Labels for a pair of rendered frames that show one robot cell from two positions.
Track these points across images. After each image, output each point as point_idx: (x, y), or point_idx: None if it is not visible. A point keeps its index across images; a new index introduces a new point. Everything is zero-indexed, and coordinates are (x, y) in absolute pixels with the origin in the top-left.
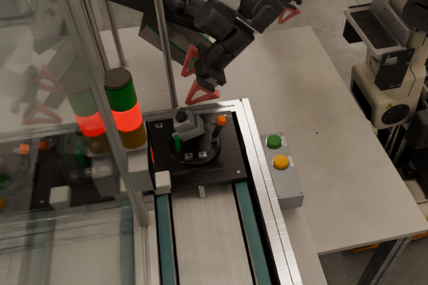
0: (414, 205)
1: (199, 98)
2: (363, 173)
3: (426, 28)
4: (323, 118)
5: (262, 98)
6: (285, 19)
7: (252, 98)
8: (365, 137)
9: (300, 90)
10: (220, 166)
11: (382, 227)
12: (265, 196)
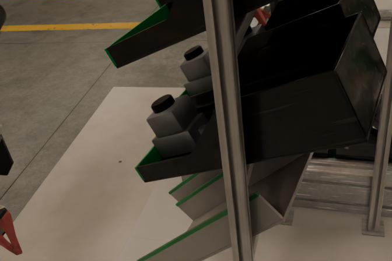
0: (107, 98)
1: (265, 11)
2: (118, 122)
3: (4, 18)
4: (95, 174)
5: (141, 219)
6: (9, 242)
7: (155, 222)
8: (80, 147)
9: (83, 217)
10: None
11: (144, 91)
12: None
